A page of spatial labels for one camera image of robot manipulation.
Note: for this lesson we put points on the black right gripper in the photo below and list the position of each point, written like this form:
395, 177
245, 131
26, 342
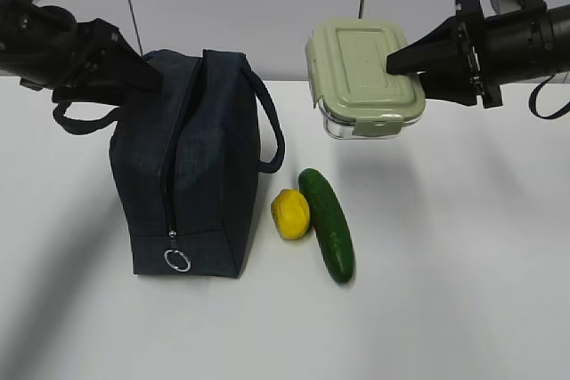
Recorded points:
469, 57

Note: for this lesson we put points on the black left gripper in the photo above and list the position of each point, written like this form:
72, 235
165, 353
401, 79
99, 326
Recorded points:
86, 62

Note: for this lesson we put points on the glass container with green lid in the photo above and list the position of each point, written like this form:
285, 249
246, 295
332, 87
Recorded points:
347, 73

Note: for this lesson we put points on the dark navy fabric lunch bag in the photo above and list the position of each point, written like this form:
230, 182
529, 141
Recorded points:
186, 162

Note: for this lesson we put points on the green cucumber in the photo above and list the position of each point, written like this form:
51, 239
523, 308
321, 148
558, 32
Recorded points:
330, 225

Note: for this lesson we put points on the yellow lemon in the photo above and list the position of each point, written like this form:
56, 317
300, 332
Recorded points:
291, 214

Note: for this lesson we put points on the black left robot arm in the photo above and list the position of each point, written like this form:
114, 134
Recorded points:
90, 61

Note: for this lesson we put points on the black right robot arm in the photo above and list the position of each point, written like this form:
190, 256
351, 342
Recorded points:
559, 39

